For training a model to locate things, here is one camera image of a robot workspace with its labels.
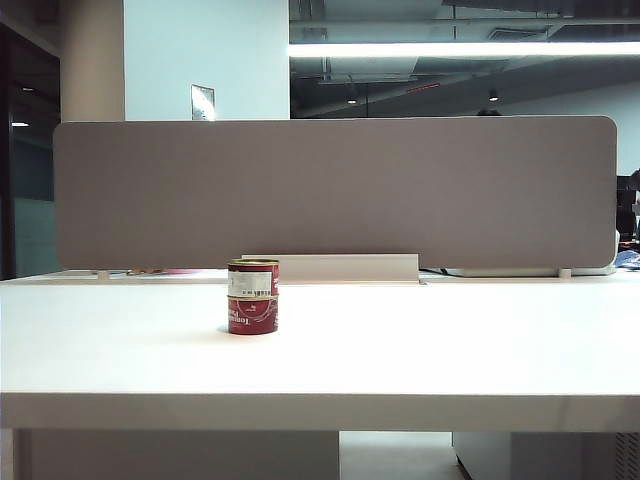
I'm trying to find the tomato can with white label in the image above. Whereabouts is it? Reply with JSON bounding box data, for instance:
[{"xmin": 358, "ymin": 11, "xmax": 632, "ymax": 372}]
[{"xmin": 227, "ymin": 256, "xmax": 282, "ymax": 298}]

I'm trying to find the red tomato can white lettering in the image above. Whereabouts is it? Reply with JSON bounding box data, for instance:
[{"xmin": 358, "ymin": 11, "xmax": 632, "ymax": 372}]
[{"xmin": 226, "ymin": 294, "xmax": 280, "ymax": 336}]

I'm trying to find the grey-brown desk divider panel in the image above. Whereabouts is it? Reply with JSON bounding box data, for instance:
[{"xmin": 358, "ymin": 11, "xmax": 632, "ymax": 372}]
[{"xmin": 53, "ymin": 115, "xmax": 620, "ymax": 271}]

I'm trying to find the dark seated person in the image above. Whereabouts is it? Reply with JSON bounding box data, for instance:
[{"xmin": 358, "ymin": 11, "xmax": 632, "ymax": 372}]
[{"xmin": 616, "ymin": 168, "xmax": 640, "ymax": 246}]

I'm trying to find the small wall poster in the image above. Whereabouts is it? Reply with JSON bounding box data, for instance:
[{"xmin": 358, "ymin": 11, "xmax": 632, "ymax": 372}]
[{"xmin": 190, "ymin": 83, "xmax": 217, "ymax": 122}]

